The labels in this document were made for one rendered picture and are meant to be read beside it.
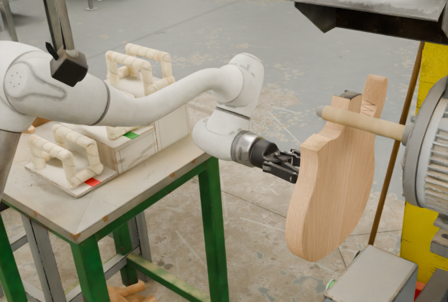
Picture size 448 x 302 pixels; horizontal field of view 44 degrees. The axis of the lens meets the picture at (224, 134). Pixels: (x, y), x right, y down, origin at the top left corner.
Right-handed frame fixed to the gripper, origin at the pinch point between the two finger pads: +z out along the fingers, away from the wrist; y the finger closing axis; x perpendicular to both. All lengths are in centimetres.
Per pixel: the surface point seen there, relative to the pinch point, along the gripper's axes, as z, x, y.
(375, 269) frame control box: 26.6, 2.1, 30.7
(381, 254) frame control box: 25.7, 2.8, 26.5
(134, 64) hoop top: -68, 14, 1
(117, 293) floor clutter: -88, -85, -7
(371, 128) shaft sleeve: 13.4, 18.8, 9.8
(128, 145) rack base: -59, -7, 11
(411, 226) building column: -6, -56, -93
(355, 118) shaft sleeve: 9.6, 19.8, 9.5
